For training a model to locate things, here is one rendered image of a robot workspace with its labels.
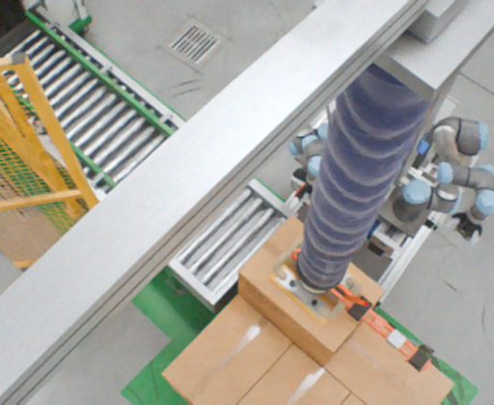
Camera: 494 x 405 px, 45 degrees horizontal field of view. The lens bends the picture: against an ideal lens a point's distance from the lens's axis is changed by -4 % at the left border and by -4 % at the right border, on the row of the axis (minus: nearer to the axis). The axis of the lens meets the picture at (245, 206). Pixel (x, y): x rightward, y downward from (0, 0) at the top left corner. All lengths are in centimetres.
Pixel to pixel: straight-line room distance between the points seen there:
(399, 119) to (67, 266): 89
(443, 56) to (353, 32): 29
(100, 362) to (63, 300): 315
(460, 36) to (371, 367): 236
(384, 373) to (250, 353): 72
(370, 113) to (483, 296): 292
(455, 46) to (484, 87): 375
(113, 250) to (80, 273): 5
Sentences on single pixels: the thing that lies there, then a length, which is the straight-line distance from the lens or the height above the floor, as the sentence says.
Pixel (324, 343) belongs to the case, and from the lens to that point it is 294.
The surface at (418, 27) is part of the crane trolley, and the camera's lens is 122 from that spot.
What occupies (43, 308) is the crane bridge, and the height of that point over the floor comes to 305.
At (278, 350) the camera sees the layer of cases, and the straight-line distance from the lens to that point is 332.
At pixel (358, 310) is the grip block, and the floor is 109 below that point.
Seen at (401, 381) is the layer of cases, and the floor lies 54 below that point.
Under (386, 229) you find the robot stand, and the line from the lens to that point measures 312.
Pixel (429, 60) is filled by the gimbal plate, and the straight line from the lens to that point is 122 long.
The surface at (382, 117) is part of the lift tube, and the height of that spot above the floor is 260.
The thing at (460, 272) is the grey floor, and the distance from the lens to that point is 424.
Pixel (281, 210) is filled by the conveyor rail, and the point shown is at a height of 59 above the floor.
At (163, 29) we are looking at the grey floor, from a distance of 500.
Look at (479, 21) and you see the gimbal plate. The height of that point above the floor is 288.
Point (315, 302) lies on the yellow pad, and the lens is 293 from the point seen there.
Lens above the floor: 380
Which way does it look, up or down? 66 degrees down
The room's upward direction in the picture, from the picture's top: 1 degrees clockwise
